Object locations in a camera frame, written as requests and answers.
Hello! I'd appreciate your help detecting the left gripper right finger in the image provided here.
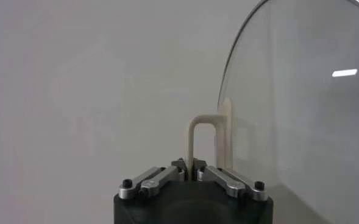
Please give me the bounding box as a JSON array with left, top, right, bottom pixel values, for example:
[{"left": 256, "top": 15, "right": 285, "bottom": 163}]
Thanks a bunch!
[{"left": 193, "top": 158, "right": 268, "bottom": 201}]

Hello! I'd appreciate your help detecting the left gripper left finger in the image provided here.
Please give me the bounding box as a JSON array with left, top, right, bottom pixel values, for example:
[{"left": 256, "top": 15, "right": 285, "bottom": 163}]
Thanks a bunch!
[{"left": 118, "top": 158, "right": 188, "bottom": 200}]

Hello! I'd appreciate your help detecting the glass lid with cream handle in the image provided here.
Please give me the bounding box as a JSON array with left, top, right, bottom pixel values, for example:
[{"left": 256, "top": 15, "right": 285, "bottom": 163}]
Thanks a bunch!
[{"left": 185, "top": 0, "right": 359, "bottom": 224}]

